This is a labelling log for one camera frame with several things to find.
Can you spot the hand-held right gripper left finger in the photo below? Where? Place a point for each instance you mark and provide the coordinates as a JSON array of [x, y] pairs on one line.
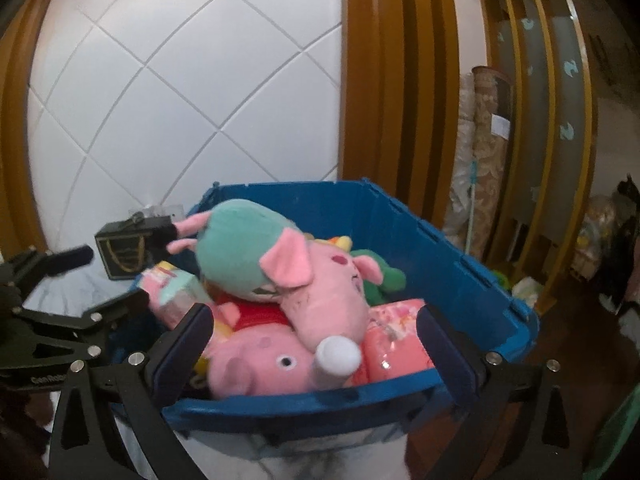
[[180, 360]]

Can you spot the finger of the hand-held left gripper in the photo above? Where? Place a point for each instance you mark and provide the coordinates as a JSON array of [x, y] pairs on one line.
[[105, 315], [70, 258]]

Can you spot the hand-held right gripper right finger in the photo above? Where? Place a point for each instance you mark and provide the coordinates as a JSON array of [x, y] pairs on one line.
[[445, 355]]

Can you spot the yellow duck plush green outfit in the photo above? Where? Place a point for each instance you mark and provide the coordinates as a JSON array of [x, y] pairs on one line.
[[390, 275]]

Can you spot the pink pig plush teal dress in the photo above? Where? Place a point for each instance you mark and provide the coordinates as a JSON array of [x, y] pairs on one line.
[[240, 250]]

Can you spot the blue plastic bin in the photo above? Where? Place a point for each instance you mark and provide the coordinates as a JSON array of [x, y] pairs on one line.
[[400, 225]]

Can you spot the marble desktop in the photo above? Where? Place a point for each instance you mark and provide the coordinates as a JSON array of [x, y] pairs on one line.
[[310, 460]]

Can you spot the pink tissue packet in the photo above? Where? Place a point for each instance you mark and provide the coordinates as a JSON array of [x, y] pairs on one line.
[[395, 335]]

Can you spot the black gift bag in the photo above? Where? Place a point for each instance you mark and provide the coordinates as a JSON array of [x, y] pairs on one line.
[[125, 250]]

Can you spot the pink and teal packet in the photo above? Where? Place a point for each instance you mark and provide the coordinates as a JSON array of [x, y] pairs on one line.
[[170, 285]]

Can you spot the pink pig plush red dress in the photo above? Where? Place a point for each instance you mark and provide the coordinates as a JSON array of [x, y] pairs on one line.
[[265, 360]]

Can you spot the green cloth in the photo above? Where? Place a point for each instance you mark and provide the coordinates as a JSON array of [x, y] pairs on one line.
[[620, 435]]

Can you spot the black and white cloth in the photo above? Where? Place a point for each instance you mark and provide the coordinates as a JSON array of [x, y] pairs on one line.
[[622, 270]]

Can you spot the rolled patterned carpets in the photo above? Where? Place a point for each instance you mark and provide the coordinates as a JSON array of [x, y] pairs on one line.
[[480, 160]]

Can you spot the wooden slatted screen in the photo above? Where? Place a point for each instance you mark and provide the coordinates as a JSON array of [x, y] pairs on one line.
[[540, 110]]

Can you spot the wooden door frame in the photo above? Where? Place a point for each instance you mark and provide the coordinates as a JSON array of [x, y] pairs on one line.
[[15, 135], [400, 85]]

